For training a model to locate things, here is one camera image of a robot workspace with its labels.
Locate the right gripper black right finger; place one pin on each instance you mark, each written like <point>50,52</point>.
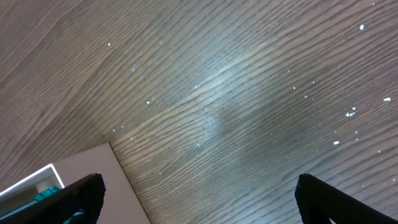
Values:
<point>320,203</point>

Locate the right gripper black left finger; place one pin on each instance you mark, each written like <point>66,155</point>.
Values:
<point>80,202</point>

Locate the green soap packet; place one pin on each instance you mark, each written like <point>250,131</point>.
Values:
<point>47,207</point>

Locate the white cardboard box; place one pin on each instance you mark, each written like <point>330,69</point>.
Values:
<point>121,204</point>

